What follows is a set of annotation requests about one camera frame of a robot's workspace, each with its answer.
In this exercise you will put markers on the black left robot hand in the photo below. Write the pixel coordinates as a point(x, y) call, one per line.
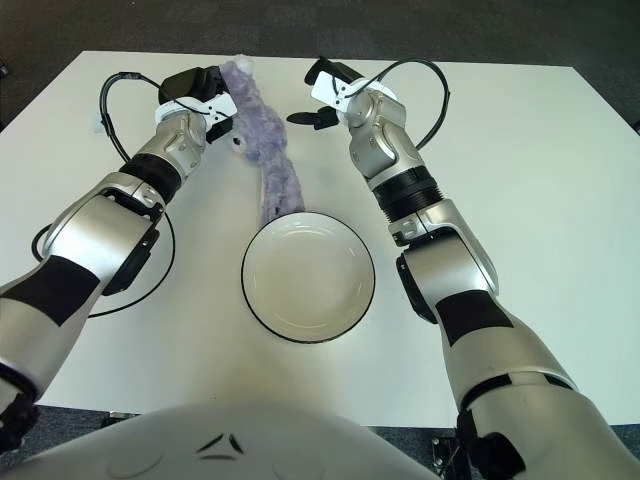
point(192, 85)

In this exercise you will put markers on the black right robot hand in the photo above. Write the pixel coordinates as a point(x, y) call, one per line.
point(312, 118)

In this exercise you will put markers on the purple plush doll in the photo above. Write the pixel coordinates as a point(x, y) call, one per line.
point(265, 130)

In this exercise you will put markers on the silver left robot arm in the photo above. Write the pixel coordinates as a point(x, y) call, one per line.
point(100, 235)

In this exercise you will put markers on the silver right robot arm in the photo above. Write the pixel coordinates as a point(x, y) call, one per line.
point(450, 250)

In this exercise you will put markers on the white plate black rim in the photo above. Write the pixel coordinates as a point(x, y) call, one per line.
point(310, 277)

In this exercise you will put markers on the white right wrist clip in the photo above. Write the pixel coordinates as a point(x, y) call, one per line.
point(327, 90)

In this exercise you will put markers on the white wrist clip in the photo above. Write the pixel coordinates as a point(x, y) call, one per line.
point(327, 90)
point(220, 107)

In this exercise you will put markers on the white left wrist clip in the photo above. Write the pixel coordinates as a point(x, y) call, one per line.
point(220, 107)

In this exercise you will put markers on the silver robot torso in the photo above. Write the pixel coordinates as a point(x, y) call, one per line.
point(225, 445)

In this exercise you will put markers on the black table bracket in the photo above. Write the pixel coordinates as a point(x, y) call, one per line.
point(445, 457)

